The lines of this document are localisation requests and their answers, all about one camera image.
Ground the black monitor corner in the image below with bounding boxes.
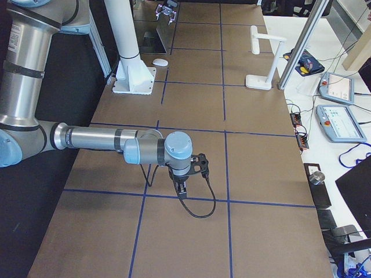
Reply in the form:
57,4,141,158
336,158,370,238

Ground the black usb hub far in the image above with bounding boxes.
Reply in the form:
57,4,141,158
290,112,302,127

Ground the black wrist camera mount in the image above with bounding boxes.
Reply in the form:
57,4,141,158
190,153,209,178

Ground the black usb hub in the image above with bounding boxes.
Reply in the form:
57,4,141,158
290,112,302,127
295,132,309,151

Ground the black box with cylinder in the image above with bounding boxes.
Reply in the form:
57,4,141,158
304,163,332,209

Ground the blue lanyard cable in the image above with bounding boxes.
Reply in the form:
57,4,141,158
339,142,371,169

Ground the grey laptop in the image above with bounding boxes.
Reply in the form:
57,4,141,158
139,17,174,54

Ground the white computer mouse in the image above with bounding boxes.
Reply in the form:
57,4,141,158
152,58,168,67

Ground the blue yellow bag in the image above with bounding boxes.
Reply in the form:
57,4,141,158
295,49,325,76

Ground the brown paper table cover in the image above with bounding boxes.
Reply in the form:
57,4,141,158
29,3,332,277

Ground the aluminium frame post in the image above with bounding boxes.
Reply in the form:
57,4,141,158
278,0,329,90

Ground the teach pendant far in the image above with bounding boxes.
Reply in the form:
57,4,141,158
318,72,354,105

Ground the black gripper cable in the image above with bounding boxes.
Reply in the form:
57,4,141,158
140,163,217,218

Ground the teach pendant near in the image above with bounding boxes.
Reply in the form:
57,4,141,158
315,105,367,143

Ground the silver metal cylinder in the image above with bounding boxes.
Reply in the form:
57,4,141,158
308,171,325,185

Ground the black usb hub near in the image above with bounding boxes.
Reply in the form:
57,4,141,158
295,132,309,151

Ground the teach pendant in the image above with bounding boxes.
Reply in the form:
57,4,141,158
318,72,354,105
315,105,367,143

